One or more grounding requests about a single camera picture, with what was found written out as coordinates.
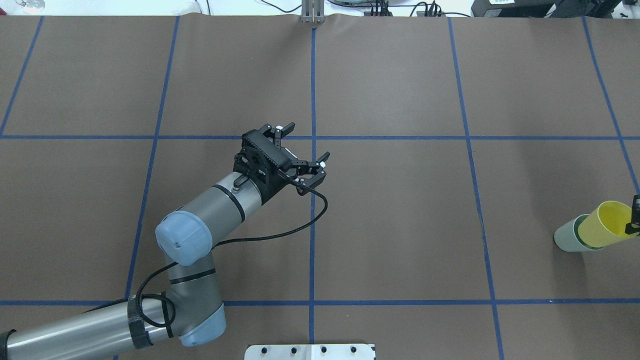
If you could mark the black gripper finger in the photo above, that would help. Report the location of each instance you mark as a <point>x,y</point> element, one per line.
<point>635,217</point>

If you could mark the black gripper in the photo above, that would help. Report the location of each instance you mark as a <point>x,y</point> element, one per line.
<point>306,171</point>

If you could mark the yellow plastic cup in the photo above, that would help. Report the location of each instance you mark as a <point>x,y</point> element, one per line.
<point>607,225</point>

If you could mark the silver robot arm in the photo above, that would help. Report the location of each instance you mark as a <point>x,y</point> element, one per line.
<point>182,299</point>

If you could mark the green plastic cup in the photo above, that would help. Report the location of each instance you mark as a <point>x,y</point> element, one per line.
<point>567,237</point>

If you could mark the brown paper table cover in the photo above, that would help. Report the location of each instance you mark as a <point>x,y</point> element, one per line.
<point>457,147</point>

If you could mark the black device top right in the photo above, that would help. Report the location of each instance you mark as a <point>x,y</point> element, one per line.
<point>560,9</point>

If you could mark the aluminium camera post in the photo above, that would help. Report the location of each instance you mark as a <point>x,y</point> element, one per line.
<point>313,11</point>

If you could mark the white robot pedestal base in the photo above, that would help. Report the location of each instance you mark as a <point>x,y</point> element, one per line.
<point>331,351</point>

